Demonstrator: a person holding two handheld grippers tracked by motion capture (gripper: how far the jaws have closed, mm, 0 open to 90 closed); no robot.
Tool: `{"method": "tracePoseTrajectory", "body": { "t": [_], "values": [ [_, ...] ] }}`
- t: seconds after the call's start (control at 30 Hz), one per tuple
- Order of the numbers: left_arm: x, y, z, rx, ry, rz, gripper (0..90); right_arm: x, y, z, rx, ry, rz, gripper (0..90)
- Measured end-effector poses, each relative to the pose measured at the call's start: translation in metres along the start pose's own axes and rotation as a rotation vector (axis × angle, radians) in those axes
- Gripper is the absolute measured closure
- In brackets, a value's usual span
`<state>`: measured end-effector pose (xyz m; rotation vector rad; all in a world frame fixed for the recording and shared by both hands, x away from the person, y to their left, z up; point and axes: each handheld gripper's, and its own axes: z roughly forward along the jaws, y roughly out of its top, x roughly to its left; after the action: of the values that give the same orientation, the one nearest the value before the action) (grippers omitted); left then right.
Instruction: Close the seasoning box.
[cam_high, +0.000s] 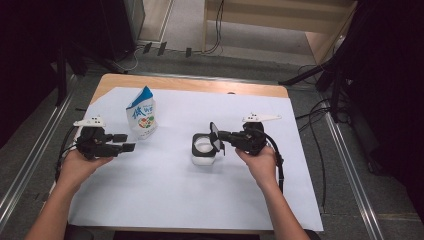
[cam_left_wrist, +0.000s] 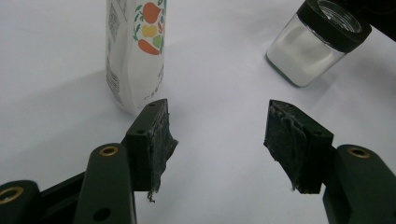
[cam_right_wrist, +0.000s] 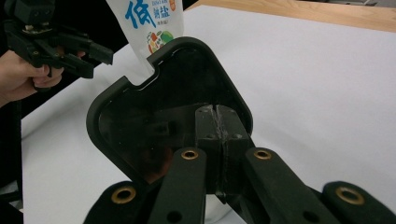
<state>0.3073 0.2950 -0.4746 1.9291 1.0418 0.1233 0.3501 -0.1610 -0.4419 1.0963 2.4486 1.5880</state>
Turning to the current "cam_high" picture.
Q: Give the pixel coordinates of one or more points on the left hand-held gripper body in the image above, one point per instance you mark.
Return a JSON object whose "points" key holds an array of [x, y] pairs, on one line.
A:
{"points": [[95, 146]]}

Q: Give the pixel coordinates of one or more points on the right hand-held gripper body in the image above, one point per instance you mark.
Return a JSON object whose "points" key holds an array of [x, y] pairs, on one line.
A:
{"points": [[251, 141]]}

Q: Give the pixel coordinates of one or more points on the blue and white pouch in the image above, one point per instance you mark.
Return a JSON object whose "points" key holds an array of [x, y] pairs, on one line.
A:
{"points": [[141, 116]]}

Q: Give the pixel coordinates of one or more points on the glass jar with black lid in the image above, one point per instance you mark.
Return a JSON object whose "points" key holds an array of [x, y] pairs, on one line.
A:
{"points": [[196, 146]]}

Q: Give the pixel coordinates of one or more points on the person's right hand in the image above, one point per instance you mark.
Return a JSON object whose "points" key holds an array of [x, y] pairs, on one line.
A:
{"points": [[263, 170]]}

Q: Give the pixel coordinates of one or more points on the person's left hand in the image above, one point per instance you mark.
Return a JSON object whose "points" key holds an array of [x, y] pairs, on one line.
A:
{"points": [[75, 170]]}

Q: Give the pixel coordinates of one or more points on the white paper sheet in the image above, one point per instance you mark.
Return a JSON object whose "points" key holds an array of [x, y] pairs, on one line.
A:
{"points": [[173, 193]]}

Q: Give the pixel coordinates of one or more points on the black metal stand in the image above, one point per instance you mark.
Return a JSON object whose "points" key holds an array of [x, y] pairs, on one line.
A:
{"points": [[336, 96], [61, 80]]}

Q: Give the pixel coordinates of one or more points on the dark cabinet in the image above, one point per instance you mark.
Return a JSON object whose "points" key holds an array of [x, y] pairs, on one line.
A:
{"points": [[116, 26]]}

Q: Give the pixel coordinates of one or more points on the dark curtain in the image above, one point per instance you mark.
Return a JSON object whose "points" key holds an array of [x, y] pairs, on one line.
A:
{"points": [[393, 83], [26, 50]]}

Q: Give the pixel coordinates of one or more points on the wooden shelf unit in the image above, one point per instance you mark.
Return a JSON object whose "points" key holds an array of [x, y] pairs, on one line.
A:
{"points": [[283, 16]]}

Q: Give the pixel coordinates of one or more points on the metal floor rail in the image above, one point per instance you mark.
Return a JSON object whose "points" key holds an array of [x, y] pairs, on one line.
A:
{"points": [[30, 163], [353, 180]]}

